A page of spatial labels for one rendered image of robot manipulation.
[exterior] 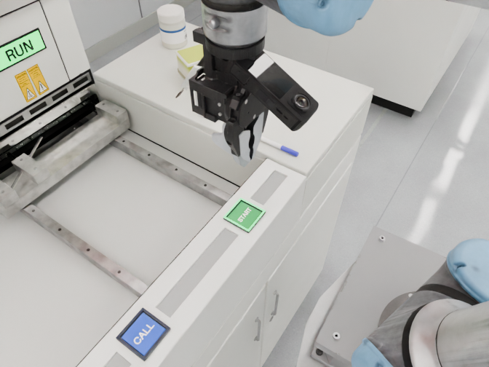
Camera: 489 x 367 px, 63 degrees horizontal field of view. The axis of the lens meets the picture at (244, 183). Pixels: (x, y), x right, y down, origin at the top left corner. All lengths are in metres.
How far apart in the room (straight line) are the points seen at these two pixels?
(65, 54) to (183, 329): 0.71
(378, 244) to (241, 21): 0.53
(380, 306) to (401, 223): 1.31
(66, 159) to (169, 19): 0.44
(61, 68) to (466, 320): 0.95
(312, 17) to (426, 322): 0.31
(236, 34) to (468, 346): 0.37
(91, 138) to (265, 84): 0.65
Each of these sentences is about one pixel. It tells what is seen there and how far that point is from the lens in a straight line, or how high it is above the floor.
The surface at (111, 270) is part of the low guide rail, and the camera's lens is 0.83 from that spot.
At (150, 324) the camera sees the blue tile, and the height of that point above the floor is 0.96.
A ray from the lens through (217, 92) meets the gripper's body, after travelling 0.51.
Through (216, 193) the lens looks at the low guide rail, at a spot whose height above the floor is 0.85.
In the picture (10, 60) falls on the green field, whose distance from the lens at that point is 1.00.
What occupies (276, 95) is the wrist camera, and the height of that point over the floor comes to 1.26.
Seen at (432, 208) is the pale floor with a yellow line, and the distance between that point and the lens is 2.16.
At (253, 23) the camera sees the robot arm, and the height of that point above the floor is 1.33.
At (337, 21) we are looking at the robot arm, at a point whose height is 1.39.
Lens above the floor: 1.54
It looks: 49 degrees down
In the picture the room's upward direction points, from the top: straight up
